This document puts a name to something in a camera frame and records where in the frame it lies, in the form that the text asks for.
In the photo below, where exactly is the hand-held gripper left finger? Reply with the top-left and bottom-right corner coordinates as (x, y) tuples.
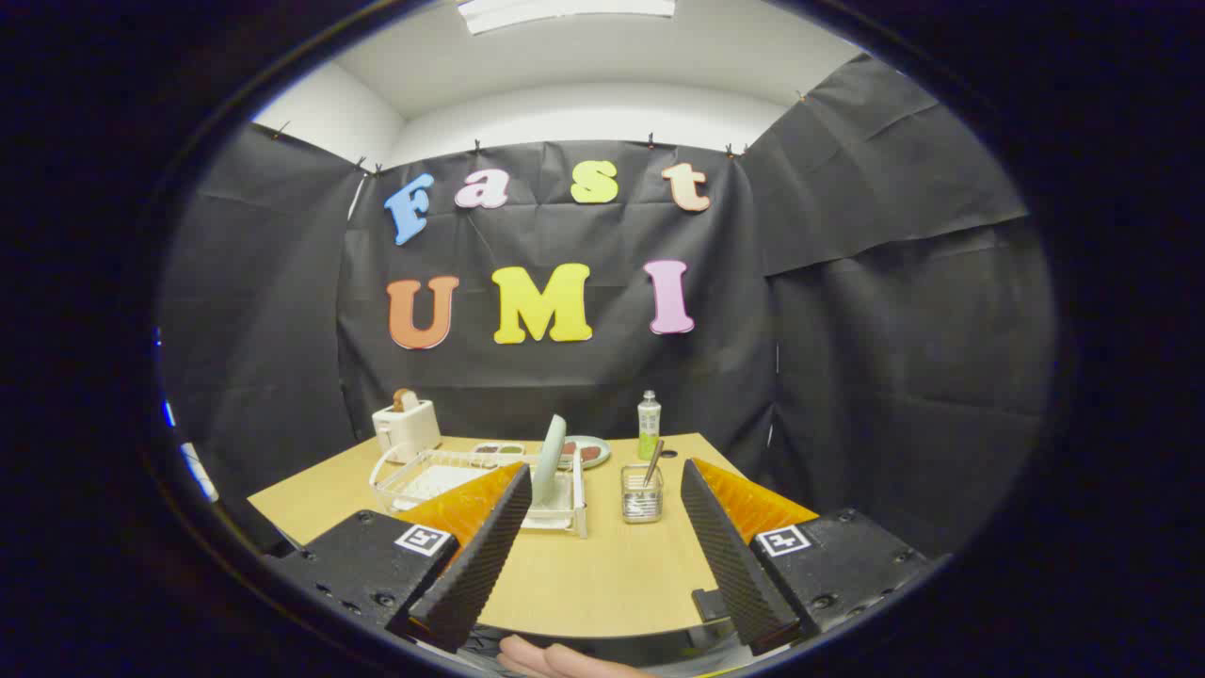
(266, 461), (535, 654)

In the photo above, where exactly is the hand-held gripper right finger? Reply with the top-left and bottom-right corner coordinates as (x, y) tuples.
(680, 458), (935, 657)

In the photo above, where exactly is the white dish rack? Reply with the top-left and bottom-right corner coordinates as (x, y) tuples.
(369, 443), (589, 540)

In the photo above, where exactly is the metal wire basket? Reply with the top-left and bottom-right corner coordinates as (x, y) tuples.
(620, 463), (665, 525)

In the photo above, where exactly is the pale green plate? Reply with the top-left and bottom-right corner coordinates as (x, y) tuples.
(532, 414), (568, 509)

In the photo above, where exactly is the wooden handled metal spoon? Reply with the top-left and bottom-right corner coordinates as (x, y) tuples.
(626, 439), (666, 519)

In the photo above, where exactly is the pale plate with food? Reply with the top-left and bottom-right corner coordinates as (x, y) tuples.
(563, 435), (612, 470)

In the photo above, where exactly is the white toaster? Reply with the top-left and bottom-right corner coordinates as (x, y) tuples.
(372, 399), (442, 464)

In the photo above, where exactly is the green label drink bottle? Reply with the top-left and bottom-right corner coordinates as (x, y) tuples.
(637, 390), (663, 461)

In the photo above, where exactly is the black backdrop cloth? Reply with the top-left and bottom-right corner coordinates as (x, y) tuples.
(155, 52), (1060, 566)

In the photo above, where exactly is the ceiling light panel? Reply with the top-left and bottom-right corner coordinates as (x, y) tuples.
(457, 0), (677, 36)

